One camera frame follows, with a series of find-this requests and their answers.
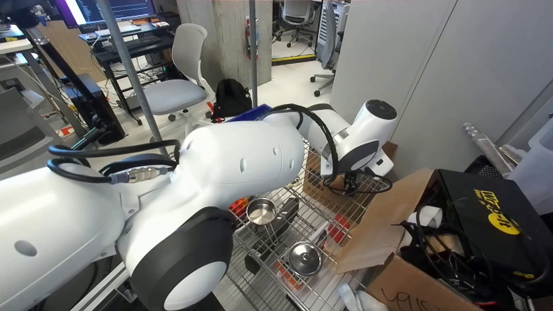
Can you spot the wire shelf rack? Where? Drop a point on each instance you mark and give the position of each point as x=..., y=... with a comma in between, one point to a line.
x=308, y=210

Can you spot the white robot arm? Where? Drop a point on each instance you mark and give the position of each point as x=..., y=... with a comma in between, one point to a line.
x=170, y=222

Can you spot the black backpack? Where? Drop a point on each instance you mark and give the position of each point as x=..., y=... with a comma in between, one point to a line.
x=232, y=99

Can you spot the white office chair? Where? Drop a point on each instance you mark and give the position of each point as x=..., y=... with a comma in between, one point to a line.
x=190, y=87

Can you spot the large cardboard box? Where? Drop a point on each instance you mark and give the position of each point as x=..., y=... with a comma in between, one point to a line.
x=422, y=264

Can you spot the small steel bowl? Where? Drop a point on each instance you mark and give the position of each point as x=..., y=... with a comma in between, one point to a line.
x=304, y=260

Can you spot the black bag yellow logo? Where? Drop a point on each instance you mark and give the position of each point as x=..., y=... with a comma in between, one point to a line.
x=498, y=226

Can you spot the steel cup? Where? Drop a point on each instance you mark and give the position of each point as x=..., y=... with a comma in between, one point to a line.
x=261, y=212

